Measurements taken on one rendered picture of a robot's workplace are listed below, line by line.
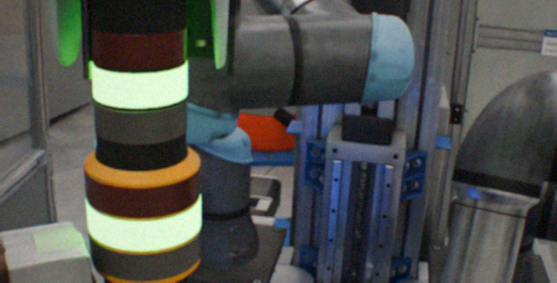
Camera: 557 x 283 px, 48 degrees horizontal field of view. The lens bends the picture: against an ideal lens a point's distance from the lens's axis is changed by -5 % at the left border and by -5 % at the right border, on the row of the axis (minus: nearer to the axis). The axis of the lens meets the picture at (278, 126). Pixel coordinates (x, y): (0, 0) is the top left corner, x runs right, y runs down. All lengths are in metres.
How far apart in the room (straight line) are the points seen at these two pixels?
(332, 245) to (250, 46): 0.76
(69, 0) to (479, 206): 0.51
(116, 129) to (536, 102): 0.50
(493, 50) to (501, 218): 1.45
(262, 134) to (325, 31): 3.79
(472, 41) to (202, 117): 1.64
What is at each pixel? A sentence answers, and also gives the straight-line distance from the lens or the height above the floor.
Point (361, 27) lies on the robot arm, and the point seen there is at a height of 1.55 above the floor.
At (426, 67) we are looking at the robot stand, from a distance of 1.19.
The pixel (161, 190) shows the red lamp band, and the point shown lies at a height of 1.55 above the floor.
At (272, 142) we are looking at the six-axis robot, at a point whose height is 0.11.
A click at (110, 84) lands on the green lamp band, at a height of 1.58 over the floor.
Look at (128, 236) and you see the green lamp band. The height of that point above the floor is 1.53.
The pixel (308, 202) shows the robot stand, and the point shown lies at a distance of 1.28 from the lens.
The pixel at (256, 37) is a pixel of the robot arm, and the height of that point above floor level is 1.54.
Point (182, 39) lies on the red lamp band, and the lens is 0.23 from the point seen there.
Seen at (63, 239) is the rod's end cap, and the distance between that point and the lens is 0.25.
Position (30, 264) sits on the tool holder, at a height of 1.52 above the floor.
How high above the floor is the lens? 1.64
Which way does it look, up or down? 19 degrees down
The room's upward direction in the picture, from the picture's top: 3 degrees clockwise
